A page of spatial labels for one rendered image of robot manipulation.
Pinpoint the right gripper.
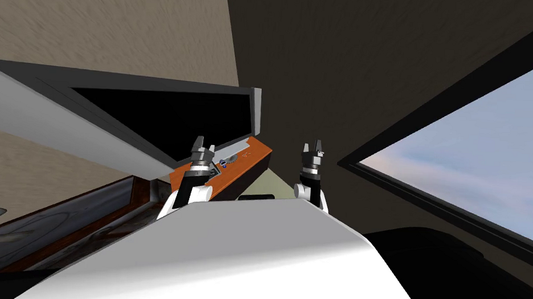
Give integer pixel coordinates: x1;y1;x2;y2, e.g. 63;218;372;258
299;138;326;171

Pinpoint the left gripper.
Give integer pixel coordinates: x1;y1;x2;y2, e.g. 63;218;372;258
189;135;217;170

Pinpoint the orange appliance with grey panel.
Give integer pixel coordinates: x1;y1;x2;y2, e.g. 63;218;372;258
167;132;275;206

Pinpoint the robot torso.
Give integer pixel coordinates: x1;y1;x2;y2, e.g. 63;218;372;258
12;181;434;299

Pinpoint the grey appliance with dark opening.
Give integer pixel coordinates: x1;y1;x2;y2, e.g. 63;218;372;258
0;56;265;184

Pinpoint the dark-framed window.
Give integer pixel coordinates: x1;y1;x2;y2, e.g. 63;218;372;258
332;5;533;275

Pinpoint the dark counter with wood trim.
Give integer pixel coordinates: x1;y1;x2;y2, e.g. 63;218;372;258
0;167;177;286

